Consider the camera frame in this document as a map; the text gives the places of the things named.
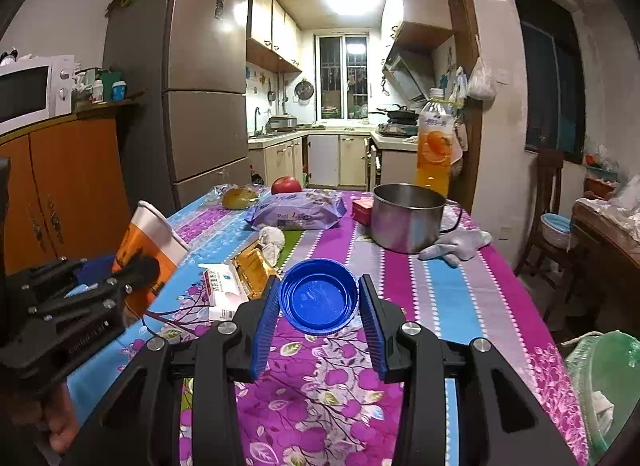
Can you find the red plastic basin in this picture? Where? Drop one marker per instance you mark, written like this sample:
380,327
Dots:
597,187

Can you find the blue plastic basket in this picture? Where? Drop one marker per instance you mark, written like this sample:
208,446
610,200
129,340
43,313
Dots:
555,226

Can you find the black white plush toy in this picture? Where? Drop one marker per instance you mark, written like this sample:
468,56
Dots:
7,56

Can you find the hanging pink towel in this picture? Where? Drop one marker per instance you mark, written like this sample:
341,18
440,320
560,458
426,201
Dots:
463,140

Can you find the brown wooden side table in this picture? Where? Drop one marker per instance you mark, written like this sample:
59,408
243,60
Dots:
600,246

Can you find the purple plastic packet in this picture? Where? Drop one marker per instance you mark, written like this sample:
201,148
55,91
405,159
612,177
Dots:
300,211

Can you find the yellow green mango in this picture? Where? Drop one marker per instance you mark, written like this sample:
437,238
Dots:
237,198

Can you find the person's left hand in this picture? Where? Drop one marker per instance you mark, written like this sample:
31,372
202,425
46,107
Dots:
57,421

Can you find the black wok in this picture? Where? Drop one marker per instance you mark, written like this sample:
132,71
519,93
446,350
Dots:
400,115

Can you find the steel cooker pot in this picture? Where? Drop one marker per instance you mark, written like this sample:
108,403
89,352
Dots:
282,122

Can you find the cream kitchen counter cabinets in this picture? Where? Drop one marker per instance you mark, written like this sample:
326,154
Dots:
325,160

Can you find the white plastic bags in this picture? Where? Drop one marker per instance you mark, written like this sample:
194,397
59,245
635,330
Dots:
625,201

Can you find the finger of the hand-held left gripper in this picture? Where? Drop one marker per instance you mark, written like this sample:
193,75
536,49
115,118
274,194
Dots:
45,273
142,271

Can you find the grey refrigerator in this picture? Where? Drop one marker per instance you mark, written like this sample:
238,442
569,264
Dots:
205,95

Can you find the blue plastic bottle cap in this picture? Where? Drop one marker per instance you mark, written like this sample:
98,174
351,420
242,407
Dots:
320,296

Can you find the kitchen window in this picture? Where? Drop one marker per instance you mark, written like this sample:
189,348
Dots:
342,78

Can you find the white microwave oven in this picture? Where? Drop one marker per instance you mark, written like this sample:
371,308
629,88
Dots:
25,90

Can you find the orange white paper bag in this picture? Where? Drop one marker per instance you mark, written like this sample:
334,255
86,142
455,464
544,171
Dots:
150,241

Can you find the round hanging strainer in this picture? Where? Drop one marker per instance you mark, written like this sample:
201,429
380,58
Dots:
303,90

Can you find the green lined waste bin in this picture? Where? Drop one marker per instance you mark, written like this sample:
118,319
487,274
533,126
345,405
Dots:
600,366

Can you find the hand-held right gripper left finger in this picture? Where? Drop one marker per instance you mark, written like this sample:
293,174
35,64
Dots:
265,326

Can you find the crumpled white tissue ball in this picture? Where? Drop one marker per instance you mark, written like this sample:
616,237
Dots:
271,238

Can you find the golden snack packet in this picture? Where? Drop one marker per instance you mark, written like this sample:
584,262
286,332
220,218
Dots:
255,271

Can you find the white pink tissue packet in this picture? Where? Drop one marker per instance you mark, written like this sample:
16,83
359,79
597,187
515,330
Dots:
222,288

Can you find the cream wall cabinets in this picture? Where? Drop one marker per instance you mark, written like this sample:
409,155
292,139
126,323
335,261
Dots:
272,28

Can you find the orange juice bottle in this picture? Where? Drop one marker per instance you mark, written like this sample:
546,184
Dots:
435,145

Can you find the floral striped tablecloth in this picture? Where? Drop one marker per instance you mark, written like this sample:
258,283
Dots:
450,306

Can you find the grey work glove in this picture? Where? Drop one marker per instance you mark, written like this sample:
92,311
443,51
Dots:
460,246

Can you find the blue white jar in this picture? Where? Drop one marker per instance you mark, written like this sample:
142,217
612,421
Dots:
118,91

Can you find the crumpled white paper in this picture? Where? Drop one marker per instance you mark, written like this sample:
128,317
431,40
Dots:
601,408

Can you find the hanging white plastic bag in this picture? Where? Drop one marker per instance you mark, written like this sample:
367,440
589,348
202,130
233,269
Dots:
481,83

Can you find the white wall socket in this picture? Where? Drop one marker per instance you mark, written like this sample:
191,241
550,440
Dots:
504,232

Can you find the dark curtained window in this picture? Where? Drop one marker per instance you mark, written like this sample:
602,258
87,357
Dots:
550,70

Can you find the wooden chair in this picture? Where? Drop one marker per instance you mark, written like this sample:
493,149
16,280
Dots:
547,180

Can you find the small red box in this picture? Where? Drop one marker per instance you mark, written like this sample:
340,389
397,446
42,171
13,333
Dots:
362,211

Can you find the red apple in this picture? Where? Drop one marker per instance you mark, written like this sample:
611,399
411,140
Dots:
286,185

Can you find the orange wooden cabinet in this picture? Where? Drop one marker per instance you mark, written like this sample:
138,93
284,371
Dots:
75,185

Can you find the range hood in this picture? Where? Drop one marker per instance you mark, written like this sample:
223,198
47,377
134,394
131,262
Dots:
407,75

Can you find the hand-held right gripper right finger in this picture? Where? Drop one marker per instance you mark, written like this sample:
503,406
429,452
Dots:
373,333

